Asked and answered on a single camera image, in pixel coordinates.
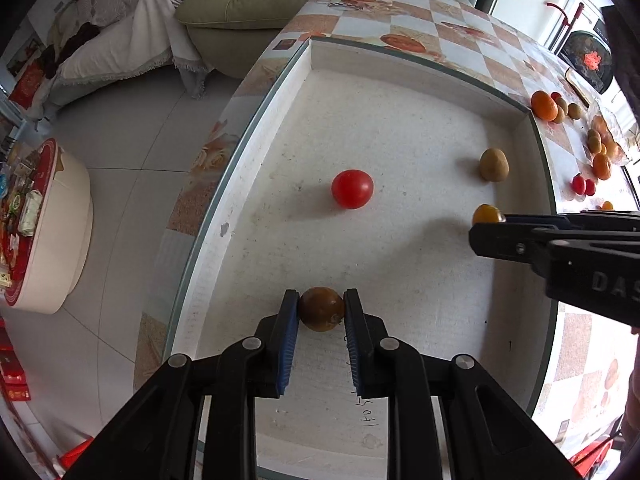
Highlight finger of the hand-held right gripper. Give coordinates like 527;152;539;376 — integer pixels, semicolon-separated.
468;223;534;267
503;212;640;231

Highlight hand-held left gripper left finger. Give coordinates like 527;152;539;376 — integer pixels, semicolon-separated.
65;288;301;480

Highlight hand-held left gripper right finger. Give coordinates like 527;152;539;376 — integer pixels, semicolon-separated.
342;288;581;480

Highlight brown passion fruit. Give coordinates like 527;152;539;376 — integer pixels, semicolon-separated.
298;286;346;332

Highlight white foam tray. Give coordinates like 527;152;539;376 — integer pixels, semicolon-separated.
170;37;559;480

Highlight clear plastic fruit bag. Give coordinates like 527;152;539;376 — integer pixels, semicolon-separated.
586;99;640;167

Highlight large orange mandarin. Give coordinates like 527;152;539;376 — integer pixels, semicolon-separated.
530;90;559;122

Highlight black round tray red emblem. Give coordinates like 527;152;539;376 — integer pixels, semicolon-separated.
559;30;615;95

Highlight red metal rack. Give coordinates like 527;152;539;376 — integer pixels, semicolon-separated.
546;2;586;55

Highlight checkered fruit print tablecloth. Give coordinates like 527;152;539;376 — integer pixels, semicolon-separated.
132;0;640;466

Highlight round white table red top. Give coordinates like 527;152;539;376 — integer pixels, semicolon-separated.
0;137;95;316

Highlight red gift boxes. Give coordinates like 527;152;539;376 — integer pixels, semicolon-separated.
0;317;32;402

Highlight white fringed blanket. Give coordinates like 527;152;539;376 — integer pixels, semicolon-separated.
47;0;211;106

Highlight green sofa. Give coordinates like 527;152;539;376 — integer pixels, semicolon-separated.
173;0;473;80

